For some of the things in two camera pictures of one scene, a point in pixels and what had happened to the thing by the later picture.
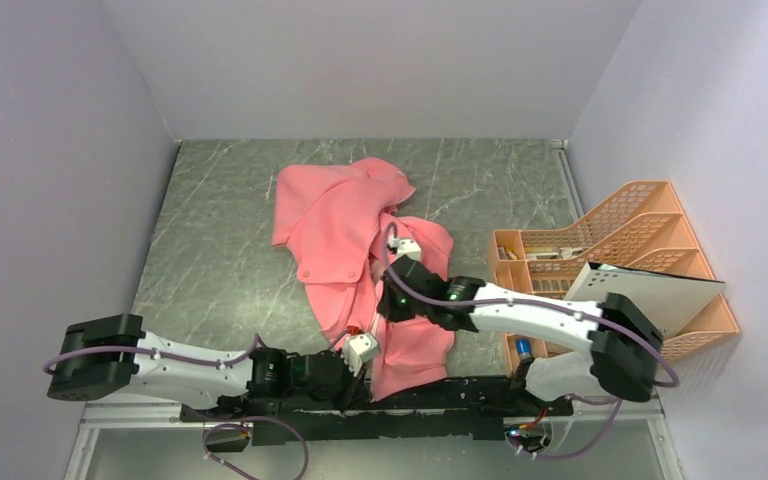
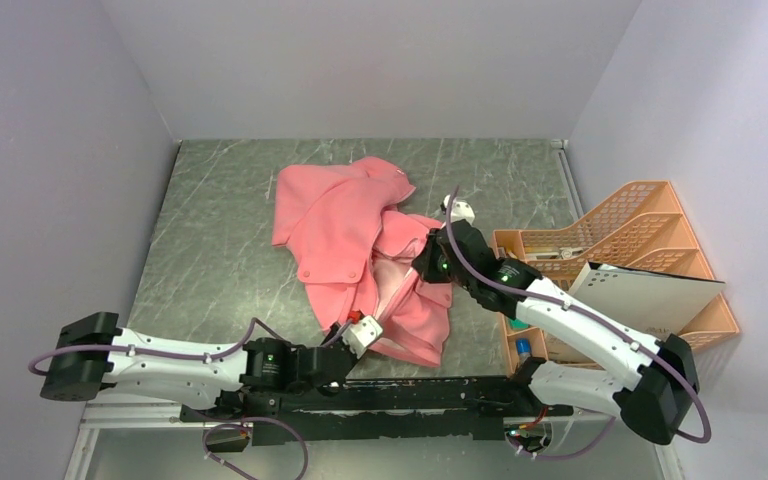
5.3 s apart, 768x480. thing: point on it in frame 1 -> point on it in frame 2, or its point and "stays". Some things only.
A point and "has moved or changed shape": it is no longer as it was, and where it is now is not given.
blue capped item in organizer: (523, 347) stays
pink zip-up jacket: (332, 221) has moved or changed shape
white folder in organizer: (663, 300) stays
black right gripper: (388, 306) -> (425, 261)
